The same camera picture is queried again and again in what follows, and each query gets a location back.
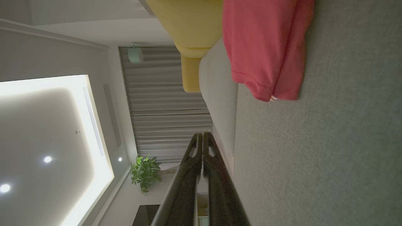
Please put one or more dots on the red sports shorts white trim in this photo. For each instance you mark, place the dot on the red sports shorts white trim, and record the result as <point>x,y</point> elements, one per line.
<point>260,47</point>

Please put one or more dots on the black flat panel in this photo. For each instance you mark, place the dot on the black flat panel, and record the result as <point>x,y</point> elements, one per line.
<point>146,216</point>

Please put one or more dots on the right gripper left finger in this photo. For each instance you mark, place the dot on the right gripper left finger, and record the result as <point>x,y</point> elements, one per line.
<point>182,194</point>

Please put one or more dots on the pale green wall lamp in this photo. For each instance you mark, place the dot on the pale green wall lamp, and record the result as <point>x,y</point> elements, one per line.
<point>135,56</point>

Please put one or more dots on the grey pleated curtain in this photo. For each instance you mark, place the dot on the grey pleated curtain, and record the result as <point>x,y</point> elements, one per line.
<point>169,138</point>
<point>157,84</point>

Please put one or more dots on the green potted plant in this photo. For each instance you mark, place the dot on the green potted plant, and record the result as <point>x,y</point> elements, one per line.
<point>144,172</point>

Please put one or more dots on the white bed sheet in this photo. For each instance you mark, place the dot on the white bed sheet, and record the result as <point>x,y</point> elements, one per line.
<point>329,157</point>

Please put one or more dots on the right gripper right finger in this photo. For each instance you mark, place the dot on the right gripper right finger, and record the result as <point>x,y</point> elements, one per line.
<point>223,197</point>

